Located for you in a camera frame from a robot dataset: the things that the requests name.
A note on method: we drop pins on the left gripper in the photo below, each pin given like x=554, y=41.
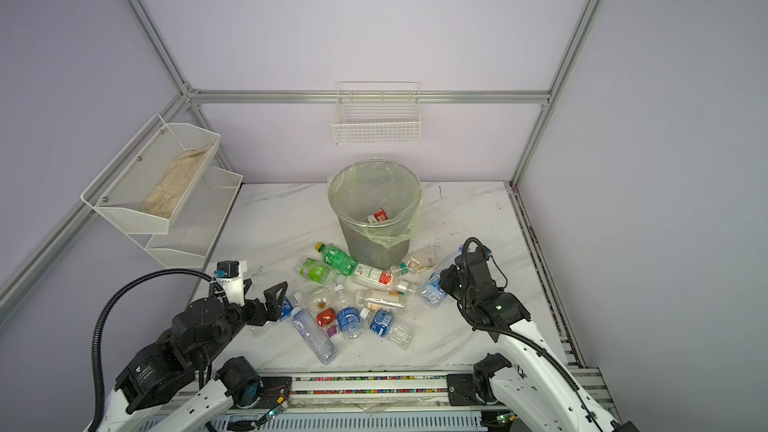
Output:
x=273, y=308

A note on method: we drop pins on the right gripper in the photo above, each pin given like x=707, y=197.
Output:
x=445, y=279

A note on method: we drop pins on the red label small bottle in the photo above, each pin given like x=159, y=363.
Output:
x=320, y=304

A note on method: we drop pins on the purple label clear bottle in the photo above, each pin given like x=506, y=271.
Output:
x=313, y=335

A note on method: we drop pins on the red cap water bottle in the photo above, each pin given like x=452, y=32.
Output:
x=381, y=215

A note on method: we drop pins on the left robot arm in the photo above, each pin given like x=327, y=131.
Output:
x=197, y=336

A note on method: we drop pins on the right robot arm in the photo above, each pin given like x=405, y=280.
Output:
x=522, y=373

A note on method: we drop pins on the grey mesh waste bin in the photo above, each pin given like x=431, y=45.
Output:
x=377, y=222

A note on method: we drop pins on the green plastic bin liner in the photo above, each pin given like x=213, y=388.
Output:
x=384, y=192

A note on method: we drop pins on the small green label bottle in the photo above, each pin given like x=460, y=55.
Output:
x=312, y=269

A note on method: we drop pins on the green soda bottle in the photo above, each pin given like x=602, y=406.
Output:
x=336, y=258

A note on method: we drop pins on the blue label round bottle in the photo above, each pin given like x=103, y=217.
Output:
x=348, y=313

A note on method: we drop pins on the clear bottle orange cap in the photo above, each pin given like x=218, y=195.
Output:
x=376, y=300

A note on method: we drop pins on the white red label bottle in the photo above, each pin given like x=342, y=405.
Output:
x=372, y=277

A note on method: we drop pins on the blue label crushed bottle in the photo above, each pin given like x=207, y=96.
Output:
x=386, y=325

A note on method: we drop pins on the lower white mesh shelf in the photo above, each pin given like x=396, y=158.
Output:
x=198, y=225

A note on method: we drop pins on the white mesh shelf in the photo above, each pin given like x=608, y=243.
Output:
x=198, y=225
x=126, y=192

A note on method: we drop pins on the beige cloth in shelf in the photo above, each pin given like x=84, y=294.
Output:
x=166, y=196

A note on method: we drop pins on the upper white mesh shelf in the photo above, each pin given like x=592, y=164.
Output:
x=126, y=192

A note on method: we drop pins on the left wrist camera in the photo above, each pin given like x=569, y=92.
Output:
x=229, y=275

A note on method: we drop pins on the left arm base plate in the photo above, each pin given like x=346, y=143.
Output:
x=262, y=393

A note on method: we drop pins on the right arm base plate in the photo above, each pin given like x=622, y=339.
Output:
x=462, y=391

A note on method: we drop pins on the aluminium front rail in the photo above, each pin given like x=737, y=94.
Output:
x=362, y=391

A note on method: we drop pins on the white wire wall basket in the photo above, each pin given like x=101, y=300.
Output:
x=358, y=123

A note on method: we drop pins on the aluminium frame back rail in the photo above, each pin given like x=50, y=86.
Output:
x=333, y=96

